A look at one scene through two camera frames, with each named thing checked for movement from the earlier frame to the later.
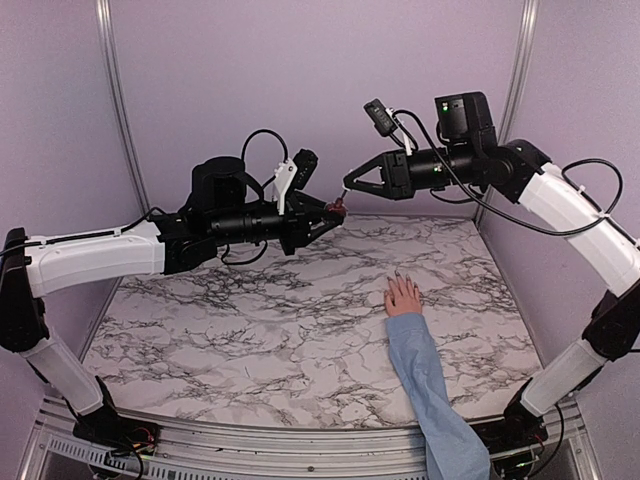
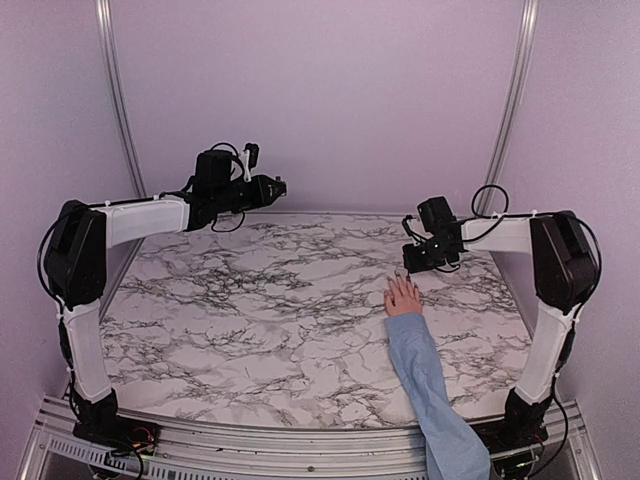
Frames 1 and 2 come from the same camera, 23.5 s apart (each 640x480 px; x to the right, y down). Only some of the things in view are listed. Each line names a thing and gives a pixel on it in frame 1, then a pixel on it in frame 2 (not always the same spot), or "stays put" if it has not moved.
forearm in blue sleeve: x=454 y=450 stays put
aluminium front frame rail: x=205 y=451 stays put
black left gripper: x=302 y=210 to x=261 y=197
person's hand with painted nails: x=400 y=302 stays put
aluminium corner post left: x=108 y=36 stays put
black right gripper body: x=401 y=174 to x=427 y=260
